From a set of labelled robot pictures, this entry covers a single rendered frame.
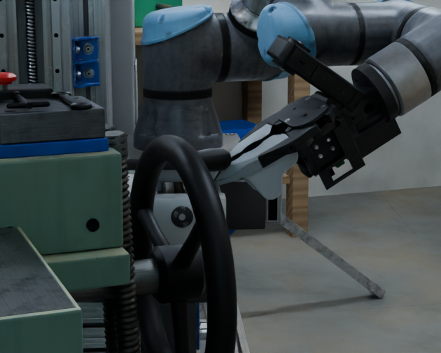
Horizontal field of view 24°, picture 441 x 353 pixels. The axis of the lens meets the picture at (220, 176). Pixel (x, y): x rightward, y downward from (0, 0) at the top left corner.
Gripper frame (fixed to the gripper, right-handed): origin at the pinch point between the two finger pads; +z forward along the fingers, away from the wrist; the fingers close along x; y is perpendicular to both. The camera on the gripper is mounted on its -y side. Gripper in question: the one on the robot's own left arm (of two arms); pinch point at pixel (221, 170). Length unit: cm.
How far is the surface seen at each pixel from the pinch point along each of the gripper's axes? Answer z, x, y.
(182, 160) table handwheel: 4.3, -8.7, -7.0
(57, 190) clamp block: 15.9, -12.8, -12.7
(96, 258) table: 16.3, -15.1, -6.0
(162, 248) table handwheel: 10.1, -4.8, 1.7
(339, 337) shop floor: -31, 153, 135
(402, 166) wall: -130, 321, 193
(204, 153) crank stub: 1.0, -1.8, -3.6
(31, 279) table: 21.1, -28.5, -13.6
